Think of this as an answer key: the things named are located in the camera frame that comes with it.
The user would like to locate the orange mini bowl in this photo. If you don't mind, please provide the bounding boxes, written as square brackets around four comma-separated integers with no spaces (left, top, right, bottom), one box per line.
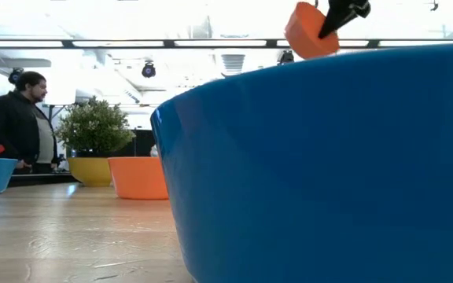
[284,2,341,61]
[107,156,170,200]

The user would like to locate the yellow blue patterned bowl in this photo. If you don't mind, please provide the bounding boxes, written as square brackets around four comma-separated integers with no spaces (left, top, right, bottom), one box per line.
[66,156,113,188]

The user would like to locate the black overhead light bar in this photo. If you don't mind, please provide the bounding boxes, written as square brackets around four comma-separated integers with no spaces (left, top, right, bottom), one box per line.
[0,38,453,50]

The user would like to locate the black ceiling spotlight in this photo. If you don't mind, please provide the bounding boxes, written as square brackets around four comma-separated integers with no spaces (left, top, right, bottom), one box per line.
[277,50,296,66]
[7,67,24,85]
[141,61,157,79]

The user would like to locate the ceiling air vent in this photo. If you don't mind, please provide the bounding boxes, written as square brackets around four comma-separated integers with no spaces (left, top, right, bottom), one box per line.
[220,53,246,74]

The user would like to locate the black background cabinet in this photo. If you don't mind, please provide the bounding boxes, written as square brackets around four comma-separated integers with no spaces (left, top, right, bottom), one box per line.
[123,129,159,158]

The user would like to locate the green potted plant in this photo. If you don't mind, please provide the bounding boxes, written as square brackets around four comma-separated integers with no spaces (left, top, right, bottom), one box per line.
[54,96,136,159]

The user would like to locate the person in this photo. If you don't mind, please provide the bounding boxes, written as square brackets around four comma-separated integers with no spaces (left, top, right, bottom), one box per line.
[0,70,59,175]

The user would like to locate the black metal table frame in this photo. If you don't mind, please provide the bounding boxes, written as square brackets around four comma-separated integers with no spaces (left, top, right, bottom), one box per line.
[8,172,79,187]

